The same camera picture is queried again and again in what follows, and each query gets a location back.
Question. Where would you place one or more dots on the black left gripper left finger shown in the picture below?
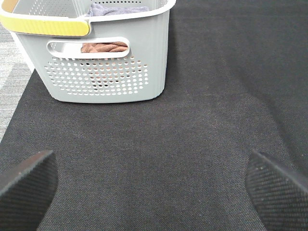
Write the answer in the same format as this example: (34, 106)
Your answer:
(27, 191)

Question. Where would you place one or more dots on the yellow basket handle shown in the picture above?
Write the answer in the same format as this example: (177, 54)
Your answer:
(44, 25)

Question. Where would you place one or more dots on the grey plastic laundry basket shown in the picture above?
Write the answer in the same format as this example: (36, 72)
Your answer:
(69, 75)

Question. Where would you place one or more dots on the purple towel in basket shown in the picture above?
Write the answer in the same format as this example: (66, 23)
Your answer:
(99, 10)

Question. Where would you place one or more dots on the black fabric table mat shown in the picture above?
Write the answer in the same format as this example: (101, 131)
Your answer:
(237, 81)

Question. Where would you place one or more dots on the brown towel in basket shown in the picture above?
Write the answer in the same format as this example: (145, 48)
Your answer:
(103, 47)

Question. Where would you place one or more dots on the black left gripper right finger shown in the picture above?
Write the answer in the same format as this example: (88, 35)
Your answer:
(278, 193)

